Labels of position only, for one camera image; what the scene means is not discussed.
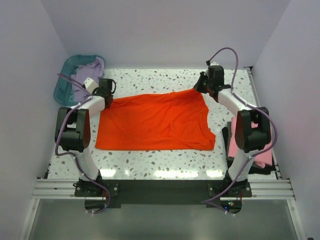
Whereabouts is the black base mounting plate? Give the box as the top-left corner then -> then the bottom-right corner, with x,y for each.
73,178 -> 253,211

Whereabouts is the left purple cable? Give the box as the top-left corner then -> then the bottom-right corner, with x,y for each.
54,72 -> 112,214

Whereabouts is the teal plastic basket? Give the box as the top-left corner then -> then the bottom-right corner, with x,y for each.
53,54 -> 105,106

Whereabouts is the pink folded t shirt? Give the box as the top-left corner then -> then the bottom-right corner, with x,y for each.
226,117 -> 273,169

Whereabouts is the orange t shirt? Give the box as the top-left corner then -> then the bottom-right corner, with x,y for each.
95,89 -> 216,151

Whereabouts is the lilac t shirt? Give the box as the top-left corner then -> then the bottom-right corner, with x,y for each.
71,57 -> 105,103

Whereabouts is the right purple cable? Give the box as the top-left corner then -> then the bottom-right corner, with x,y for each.
200,46 -> 279,209

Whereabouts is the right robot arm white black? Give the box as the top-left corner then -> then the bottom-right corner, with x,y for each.
194,65 -> 272,197

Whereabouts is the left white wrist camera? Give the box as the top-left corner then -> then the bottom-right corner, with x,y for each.
83,77 -> 99,94

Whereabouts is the purple cable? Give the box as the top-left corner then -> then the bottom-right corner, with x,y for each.
200,46 -> 279,209
54,72 -> 112,214

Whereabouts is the black folded t shirt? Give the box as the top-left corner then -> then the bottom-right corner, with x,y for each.
222,126 -> 276,175

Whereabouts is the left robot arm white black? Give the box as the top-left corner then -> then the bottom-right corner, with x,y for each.
54,74 -> 117,196

